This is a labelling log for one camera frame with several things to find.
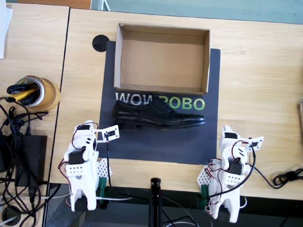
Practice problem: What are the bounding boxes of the green table clamp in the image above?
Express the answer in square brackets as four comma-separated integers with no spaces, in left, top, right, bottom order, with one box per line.
[98,177,109,210]
[200,185,210,211]

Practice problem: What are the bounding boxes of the dark grey WOWROBO mat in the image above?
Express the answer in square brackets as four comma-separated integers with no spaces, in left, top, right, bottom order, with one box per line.
[97,40,222,166]

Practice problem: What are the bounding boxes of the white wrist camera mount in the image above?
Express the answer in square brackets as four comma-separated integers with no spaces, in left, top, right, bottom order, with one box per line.
[245,136,265,151]
[96,124,121,143]

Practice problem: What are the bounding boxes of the black leather dress shoe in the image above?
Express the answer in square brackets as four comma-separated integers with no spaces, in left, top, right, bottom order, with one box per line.
[112,98,206,131]

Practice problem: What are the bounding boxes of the white paper stack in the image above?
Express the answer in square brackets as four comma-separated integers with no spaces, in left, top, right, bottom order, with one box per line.
[0,0,14,60]

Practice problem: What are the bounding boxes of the black camera cable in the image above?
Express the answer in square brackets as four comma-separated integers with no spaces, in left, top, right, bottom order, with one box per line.
[105,138,134,199]
[190,146,256,204]

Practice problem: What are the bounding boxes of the white perforated base plate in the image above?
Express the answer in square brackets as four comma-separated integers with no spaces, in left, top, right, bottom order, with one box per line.
[96,157,113,184]
[196,165,215,190]

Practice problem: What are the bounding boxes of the black round desk grommet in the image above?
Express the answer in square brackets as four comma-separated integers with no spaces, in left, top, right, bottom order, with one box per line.
[91,35,108,52]
[1,205,21,225]

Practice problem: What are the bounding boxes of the yellow handled cutter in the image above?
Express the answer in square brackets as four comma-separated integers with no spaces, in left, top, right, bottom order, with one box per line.
[11,87,40,102]

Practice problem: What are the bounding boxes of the black handled scissors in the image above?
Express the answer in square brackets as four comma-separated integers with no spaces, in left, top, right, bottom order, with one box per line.
[6,82,36,95]

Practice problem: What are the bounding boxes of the black coiled cable with ferrite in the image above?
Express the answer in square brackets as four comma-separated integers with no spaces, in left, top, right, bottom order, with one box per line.
[246,163,303,189]

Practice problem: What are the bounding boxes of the black cable with plug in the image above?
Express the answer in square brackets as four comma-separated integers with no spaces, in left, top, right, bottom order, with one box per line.
[0,96,50,123]

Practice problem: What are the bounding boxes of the open cardboard box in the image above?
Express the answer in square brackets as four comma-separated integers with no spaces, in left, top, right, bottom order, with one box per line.
[113,22,211,96]

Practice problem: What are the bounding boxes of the black tangled power cable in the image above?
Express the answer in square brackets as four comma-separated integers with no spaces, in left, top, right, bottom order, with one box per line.
[0,104,61,219]

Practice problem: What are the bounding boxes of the black power adapter brick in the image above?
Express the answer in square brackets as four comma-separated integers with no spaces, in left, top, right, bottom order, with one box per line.
[0,134,10,173]
[14,135,48,188]

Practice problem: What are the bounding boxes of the black camera stand pole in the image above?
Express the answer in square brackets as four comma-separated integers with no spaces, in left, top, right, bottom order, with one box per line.
[150,177,163,227]

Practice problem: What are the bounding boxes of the brown packing tape roll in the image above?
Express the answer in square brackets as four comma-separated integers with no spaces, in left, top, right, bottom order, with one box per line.
[14,75,62,112]

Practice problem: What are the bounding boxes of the grey perforated metal panel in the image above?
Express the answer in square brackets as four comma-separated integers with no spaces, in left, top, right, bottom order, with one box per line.
[44,184,95,227]

